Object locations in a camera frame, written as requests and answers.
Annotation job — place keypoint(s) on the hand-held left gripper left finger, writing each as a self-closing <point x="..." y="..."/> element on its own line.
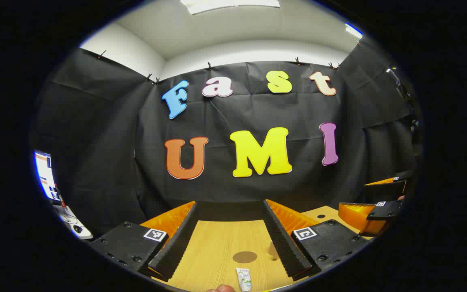
<point x="178" y="243"/>

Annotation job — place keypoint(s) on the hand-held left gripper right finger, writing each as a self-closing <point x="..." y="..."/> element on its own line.
<point x="284" y="243"/>

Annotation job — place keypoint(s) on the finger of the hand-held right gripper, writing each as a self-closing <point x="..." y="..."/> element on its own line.
<point x="385" y="211"/>
<point x="385" y="190"/>

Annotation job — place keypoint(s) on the round brown coaster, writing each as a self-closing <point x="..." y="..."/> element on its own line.
<point x="245" y="256"/>

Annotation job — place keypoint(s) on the white toothpaste tube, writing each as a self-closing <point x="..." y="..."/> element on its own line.
<point x="244" y="279"/>

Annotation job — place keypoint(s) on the wooden desktop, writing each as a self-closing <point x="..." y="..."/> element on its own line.
<point x="217" y="251"/>

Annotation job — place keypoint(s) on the dark metal stand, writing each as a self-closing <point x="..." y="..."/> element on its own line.
<point x="399" y="87"/>

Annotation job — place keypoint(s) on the white device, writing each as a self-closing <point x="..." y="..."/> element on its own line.
<point x="73" y="225"/>

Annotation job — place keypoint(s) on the black backdrop cloth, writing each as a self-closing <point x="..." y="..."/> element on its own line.
<point x="136" y="121"/>

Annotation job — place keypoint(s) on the computer monitor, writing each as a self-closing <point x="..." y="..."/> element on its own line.
<point x="45" y="174"/>

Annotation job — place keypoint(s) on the row of black cloth clips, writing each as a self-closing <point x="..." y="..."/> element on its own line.
<point x="209" y="66"/>

